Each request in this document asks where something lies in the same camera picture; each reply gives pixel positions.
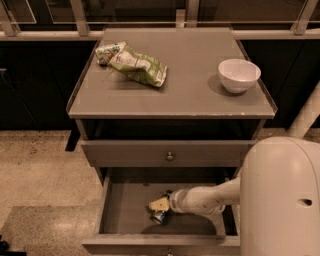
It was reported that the blue redbull can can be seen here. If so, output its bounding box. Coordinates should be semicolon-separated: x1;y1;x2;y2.
148;190;173;225

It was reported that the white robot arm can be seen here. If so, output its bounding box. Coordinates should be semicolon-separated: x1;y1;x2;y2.
148;86;320;256

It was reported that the grey open middle drawer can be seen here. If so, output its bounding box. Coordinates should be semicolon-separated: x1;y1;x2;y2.
82;177;240;256

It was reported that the brass top drawer knob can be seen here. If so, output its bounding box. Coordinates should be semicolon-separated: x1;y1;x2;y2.
166;152;175;161

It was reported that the grey drawer cabinet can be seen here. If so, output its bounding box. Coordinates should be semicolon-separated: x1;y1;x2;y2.
65;27;278;256

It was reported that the grey top drawer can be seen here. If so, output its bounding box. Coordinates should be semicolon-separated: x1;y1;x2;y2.
81;140;255;167

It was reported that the white ceramic bowl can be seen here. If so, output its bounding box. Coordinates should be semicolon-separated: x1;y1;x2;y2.
218;59;261;94

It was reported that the green chip bag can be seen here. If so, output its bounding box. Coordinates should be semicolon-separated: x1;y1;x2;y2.
95;42;168;88

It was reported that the metal window railing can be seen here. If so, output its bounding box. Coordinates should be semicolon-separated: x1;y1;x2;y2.
0;0;320;40

